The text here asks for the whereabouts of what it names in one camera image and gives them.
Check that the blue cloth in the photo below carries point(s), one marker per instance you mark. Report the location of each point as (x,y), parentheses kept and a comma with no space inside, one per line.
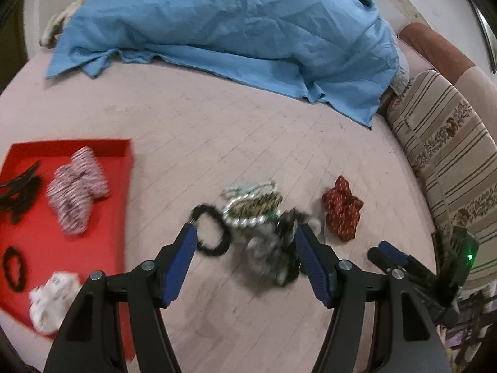
(240,27)

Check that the white patterned cloth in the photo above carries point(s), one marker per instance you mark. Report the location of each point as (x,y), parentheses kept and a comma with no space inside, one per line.
(402,74)

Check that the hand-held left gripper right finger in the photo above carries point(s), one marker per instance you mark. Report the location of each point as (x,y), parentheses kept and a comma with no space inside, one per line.
(312,264)

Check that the leopard print scrunchie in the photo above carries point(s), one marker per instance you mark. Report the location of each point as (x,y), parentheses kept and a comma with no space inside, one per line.
(252,204)

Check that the white dotted scrunchie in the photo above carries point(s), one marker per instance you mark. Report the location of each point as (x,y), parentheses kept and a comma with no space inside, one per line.
(50,299)

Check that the dark metal frame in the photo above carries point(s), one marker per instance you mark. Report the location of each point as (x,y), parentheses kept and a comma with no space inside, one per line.
(485,19)

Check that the floral patterned cloth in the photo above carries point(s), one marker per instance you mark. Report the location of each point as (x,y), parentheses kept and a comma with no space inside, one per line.
(54,27)

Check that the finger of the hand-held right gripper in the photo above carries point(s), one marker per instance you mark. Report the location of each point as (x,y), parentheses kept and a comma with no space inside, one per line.
(396,251)
(378,259)

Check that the pink striped scrunchie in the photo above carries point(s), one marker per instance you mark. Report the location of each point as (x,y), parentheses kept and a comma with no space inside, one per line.
(75,190)

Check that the grey sheer scrunchie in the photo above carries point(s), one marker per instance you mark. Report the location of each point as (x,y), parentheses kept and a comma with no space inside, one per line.
(264,256)

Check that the black and grey scrunchie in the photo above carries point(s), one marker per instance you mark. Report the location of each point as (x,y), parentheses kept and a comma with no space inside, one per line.
(289,223)

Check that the brown and pink cushion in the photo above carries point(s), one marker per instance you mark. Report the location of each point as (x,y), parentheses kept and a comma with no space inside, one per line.
(435,44)

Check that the red tray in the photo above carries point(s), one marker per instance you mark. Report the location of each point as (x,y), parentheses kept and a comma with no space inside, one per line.
(105,217)

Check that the black hair claw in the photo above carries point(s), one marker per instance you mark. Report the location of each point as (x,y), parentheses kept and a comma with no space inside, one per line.
(21,194)

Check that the red dotted scrunchie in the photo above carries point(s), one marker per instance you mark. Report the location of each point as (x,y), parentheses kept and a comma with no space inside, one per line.
(341,211)

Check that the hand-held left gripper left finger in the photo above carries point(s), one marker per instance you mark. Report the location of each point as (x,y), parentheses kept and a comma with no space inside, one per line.
(180,264)

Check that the black metal rack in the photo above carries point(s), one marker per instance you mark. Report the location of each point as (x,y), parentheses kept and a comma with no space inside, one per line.
(473,318)

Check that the striped floral cushion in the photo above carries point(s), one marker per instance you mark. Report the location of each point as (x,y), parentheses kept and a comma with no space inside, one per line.
(446,143)

